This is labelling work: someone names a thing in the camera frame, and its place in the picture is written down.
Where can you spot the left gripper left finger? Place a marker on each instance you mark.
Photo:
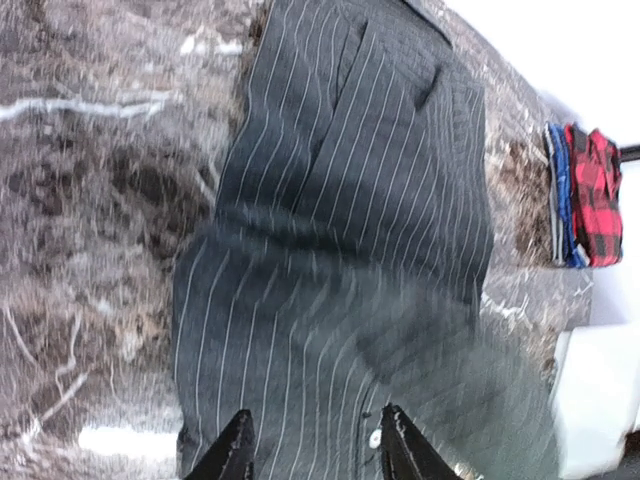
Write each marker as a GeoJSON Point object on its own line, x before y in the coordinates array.
{"type": "Point", "coordinates": [231, 456]}

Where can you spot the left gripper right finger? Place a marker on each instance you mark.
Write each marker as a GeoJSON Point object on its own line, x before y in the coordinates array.
{"type": "Point", "coordinates": [405, 454]}

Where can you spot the dark pinstripe long sleeve shirt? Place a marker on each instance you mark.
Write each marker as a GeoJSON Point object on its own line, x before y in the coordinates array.
{"type": "Point", "coordinates": [343, 266]}

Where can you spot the white plastic bin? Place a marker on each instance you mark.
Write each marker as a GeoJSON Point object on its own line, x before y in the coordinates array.
{"type": "Point", "coordinates": [595, 396]}

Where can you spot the blue folded shirt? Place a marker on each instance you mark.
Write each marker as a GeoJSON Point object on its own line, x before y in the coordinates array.
{"type": "Point", "coordinates": [574, 254]}

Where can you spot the red black plaid shirt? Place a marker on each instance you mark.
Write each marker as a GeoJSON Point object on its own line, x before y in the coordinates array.
{"type": "Point", "coordinates": [595, 184]}

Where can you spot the right black frame post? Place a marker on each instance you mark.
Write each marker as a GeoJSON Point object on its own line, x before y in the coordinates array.
{"type": "Point", "coordinates": [629, 153]}

